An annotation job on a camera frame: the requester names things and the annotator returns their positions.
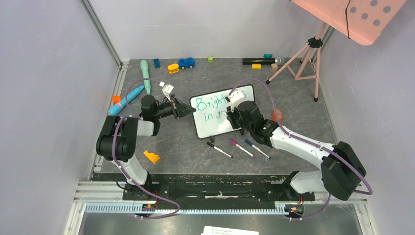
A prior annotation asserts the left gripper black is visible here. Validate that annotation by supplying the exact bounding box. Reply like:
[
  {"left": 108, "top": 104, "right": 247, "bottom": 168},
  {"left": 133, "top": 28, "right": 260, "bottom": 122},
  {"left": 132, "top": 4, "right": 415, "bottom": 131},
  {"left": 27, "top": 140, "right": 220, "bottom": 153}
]
[{"left": 154, "top": 94, "right": 196, "bottom": 120}]

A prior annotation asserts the white whiteboard black frame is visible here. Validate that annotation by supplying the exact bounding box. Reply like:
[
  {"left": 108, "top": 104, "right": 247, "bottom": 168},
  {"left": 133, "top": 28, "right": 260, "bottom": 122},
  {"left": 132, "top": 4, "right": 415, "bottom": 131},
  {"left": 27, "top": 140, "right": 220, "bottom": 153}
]
[{"left": 189, "top": 84, "right": 257, "bottom": 143}]

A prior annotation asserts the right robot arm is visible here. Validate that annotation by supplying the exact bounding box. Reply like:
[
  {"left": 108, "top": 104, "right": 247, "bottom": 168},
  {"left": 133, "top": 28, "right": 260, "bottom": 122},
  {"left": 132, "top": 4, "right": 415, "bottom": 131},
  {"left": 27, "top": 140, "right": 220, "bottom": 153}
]
[{"left": 227, "top": 101, "right": 366, "bottom": 201}]

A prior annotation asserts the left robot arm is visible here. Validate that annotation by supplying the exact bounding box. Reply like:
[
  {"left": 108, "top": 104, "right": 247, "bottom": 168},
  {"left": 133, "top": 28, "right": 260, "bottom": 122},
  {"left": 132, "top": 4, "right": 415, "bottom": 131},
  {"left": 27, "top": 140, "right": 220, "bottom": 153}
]
[{"left": 96, "top": 95, "right": 196, "bottom": 200}]

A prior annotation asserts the purple capped whiteboard marker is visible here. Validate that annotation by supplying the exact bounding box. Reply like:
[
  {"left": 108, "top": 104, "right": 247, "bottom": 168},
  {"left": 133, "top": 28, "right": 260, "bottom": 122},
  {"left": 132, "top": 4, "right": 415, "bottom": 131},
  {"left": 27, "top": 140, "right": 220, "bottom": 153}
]
[{"left": 229, "top": 139, "right": 254, "bottom": 158}]

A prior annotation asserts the blue capped whiteboard marker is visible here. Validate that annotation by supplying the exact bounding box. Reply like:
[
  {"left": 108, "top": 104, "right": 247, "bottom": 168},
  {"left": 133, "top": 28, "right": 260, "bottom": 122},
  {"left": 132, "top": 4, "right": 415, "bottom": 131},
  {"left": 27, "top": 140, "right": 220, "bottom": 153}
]
[{"left": 245, "top": 139, "right": 271, "bottom": 159}]

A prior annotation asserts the black capped whiteboard marker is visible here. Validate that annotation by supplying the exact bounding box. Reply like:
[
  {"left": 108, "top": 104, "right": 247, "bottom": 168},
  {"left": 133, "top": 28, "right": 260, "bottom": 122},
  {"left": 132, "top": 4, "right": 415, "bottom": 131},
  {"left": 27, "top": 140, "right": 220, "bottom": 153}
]
[{"left": 207, "top": 142, "right": 233, "bottom": 158}]

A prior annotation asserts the orange rounded toy brick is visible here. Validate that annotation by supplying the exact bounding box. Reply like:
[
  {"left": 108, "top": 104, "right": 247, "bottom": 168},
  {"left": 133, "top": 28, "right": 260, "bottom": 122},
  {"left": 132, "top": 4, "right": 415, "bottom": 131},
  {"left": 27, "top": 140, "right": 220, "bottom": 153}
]
[{"left": 272, "top": 109, "right": 283, "bottom": 122}]

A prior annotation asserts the yellow oval toy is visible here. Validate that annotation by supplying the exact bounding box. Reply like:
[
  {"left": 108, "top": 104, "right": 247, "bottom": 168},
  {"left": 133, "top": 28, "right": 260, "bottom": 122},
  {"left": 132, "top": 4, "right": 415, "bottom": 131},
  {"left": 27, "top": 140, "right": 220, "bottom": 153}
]
[{"left": 167, "top": 63, "right": 180, "bottom": 74}]

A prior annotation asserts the blue toy car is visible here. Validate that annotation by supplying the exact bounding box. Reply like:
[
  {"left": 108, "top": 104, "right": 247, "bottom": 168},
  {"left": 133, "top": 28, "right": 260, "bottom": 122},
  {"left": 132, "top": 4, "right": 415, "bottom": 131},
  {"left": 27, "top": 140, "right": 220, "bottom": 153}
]
[{"left": 178, "top": 57, "right": 195, "bottom": 70}]

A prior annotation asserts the dark blue block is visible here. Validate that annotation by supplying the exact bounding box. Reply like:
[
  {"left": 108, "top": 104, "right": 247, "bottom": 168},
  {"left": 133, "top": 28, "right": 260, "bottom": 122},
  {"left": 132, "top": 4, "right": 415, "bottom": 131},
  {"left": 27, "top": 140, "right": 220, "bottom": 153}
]
[{"left": 153, "top": 59, "right": 161, "bottom": 68}]

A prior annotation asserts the orange wedge toy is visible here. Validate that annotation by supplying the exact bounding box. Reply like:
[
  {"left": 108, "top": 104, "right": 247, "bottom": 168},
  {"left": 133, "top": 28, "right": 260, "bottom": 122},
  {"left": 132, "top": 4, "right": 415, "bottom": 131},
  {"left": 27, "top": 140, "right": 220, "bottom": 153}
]
[{"left": 143, "top": 150, "right": 160, "bottom": 164}]

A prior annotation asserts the mint green toy marker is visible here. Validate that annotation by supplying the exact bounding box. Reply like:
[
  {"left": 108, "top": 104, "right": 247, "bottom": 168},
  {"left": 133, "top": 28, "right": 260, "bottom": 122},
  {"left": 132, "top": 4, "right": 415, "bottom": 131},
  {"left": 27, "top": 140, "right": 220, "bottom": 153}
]
[{"left": 140, "top": 60, "right": 151, "bottom": 94}]

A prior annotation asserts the black cylinder tube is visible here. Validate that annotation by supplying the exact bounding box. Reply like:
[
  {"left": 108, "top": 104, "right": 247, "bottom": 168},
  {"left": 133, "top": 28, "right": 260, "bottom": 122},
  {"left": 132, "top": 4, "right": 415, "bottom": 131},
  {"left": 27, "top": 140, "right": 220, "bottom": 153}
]
[{"left": 242, "top": 58, "right": 277, "bottom": 65}]

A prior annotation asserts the beige wooden block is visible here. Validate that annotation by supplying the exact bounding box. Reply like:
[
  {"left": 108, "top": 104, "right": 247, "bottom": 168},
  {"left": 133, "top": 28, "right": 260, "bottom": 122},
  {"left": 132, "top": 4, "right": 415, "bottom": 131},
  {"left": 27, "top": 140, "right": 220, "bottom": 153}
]
[{"left": 270, "top": 63, "right": 278, "bottom": 71}]

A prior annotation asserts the small orange toy piece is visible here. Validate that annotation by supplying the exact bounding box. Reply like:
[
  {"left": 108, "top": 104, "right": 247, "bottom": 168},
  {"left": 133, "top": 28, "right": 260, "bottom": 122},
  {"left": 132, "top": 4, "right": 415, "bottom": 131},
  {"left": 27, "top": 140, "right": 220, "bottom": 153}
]
[{"left": 112, "top": 95, "right": 123, "bottom": 105}]

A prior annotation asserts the blue toy marker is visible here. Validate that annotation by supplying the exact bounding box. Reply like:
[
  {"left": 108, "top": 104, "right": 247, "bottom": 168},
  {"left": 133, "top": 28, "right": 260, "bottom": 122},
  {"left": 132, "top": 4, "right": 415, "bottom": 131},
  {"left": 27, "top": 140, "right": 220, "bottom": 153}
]
[{"left": 108, "top": 85, "right": 145, "bottom": 116}]

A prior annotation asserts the teal block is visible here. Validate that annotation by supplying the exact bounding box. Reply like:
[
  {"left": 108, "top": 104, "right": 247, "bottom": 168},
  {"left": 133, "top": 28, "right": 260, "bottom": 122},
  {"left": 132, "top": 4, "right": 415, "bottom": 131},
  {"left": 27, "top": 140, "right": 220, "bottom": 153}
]
[{"left": 263, "top": 53, "right": 273, "bottom": 58}]

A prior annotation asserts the clear round bulb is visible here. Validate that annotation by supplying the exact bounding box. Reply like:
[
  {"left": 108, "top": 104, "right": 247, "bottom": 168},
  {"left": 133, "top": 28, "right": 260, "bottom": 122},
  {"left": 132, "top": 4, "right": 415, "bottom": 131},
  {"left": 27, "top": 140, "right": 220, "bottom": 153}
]
[{"left": 275, "top": 56, "right": 285, "bottom": 66}]

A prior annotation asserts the pink tripod stand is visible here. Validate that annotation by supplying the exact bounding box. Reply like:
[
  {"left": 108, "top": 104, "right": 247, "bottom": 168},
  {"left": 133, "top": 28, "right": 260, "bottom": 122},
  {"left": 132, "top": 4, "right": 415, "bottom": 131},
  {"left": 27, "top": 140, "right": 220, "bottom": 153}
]
[{"left": 265, "top": 22, "right": 327, "bottom": 102}]

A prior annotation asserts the white paper sheet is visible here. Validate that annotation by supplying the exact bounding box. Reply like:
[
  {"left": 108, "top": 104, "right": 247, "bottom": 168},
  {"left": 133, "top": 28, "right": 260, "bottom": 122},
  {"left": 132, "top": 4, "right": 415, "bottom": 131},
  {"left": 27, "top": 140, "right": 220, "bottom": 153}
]
[{"left": 201, "top": 226, "right": 259, "bottom": 235}]

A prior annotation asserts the pink perforated panel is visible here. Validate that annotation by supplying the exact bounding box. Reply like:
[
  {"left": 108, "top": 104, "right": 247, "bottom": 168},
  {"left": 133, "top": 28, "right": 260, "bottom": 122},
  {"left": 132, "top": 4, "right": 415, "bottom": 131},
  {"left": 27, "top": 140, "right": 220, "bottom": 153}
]
[{"left": 293, "top": 0, "right": 407, "bottom": 46}]

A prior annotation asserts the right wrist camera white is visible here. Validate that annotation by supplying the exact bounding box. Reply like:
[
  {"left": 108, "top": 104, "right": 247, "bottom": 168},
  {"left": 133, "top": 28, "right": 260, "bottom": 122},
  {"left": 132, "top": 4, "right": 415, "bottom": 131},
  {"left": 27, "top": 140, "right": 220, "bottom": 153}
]
[{"left": 226, "top": 89, "right": 245, "bottom": 112}]

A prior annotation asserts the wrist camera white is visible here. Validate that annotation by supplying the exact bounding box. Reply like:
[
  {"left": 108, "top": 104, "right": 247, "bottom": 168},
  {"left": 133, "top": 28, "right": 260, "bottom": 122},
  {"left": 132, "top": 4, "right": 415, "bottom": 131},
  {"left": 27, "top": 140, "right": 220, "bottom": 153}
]
[
  {"left": 159, "top": 82, "right": 174, "bottom": 101},
  {"left": 226, "top": 89, "right": 245, "bottom": 112}
]

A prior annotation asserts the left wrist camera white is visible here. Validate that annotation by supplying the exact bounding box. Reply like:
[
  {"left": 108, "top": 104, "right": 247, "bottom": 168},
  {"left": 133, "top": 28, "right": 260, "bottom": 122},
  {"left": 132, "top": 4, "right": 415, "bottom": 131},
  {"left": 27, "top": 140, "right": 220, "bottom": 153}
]
[{"left": 159, "top": 82, "right": 174, "bottom": 101}]

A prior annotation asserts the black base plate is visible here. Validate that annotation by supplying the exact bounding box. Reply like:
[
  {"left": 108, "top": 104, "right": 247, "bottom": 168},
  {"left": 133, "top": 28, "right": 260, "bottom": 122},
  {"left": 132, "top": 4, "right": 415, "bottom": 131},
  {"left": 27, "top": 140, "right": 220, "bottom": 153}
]
[{"left": 143, "top": 174, "right": 315, "bottom": 210}]

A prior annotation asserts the light blue cable duct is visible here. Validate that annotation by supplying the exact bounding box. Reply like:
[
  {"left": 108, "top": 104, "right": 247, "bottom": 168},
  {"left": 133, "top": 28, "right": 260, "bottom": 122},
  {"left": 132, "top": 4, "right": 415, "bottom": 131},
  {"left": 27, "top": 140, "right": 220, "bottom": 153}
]
[{"left": 85, "top": 202, "right": 289, "bottom": 215}]

